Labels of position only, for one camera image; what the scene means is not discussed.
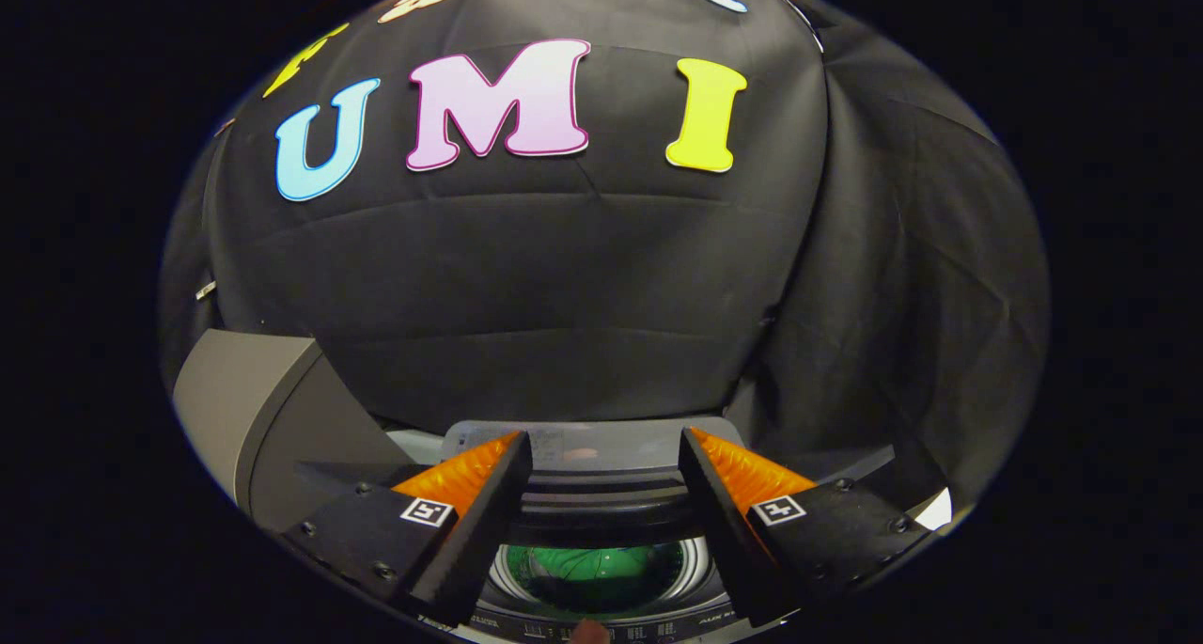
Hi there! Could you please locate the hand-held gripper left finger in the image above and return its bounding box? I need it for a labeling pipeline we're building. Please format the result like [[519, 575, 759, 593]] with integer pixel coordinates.
[[280, 430, 535, 628]]

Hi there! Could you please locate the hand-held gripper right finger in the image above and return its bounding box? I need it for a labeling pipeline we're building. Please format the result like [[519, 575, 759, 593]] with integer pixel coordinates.
[[679, 426, 933, 631]]

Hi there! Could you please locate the grey washing machine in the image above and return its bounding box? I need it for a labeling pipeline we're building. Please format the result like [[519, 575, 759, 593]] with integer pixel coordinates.
[[385, 418, 903, 643]]

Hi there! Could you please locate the green polo shirt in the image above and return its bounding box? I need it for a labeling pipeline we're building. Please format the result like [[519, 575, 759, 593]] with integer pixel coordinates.
[[508, 544, 687, 613]]

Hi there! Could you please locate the grey cabinet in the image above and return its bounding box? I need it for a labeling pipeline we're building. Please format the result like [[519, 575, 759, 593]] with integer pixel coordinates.
[[172, 329, 419, 534]]

